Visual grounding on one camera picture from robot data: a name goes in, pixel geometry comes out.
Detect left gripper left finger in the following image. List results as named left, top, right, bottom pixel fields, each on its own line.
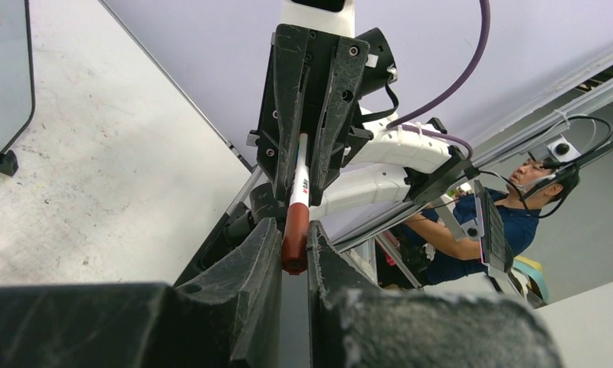
left=0, top=218, right=281, bottom=367

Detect black framed whiteboard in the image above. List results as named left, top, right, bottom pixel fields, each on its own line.
left=0, top=0, right=36, bottom=176

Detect white whiteboard marker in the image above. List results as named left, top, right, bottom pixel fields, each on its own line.
left=289, top=133, right=310, bottom=207

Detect person in blue shirt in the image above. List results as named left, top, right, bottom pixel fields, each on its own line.
left=389, top=159, right=580, bottom=286

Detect overhead camera on mount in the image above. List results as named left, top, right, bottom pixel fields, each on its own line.
left=527, top=135, right=581, bottom=163

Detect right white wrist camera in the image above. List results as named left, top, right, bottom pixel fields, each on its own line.
left=279, top=0, right=356, bottom=38

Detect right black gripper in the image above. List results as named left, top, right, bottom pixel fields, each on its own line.
left=253, top=24, right=370, bottom=206

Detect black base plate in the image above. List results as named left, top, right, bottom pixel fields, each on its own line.
left=173, top=202, right=256, bottom=287

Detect black overhead cables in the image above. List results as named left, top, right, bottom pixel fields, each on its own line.
left=458, top=113, right=613, bottom=220

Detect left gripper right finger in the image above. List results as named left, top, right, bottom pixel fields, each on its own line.
left=306, top=221, right=563, bottom=367

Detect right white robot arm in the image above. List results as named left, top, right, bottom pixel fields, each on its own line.
left=248, top=24, right=473, bottom=224

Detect red marker cap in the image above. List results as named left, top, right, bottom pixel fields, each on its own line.
left=281, top=202, right=310, bottom=275

